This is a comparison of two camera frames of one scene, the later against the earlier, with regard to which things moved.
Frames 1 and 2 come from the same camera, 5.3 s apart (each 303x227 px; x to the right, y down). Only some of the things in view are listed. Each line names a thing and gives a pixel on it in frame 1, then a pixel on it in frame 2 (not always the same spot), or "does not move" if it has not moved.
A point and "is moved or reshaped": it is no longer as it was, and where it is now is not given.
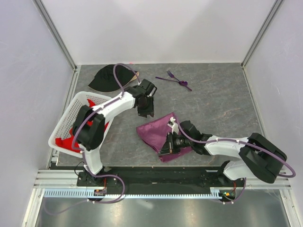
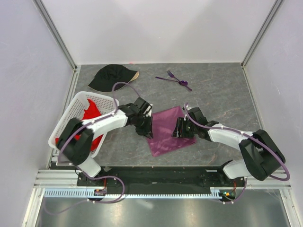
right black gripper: x=169 y=146 -> x=180 y=123
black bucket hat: x=103 y=80 does not move
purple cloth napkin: x=154 y=133 is moved or reshaped
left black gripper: x=150 y=110 -> x=147 y=131
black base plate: x=158 y=177 does not move
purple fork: x=170 y=74 does not move
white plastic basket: x=65 y=124 does not move
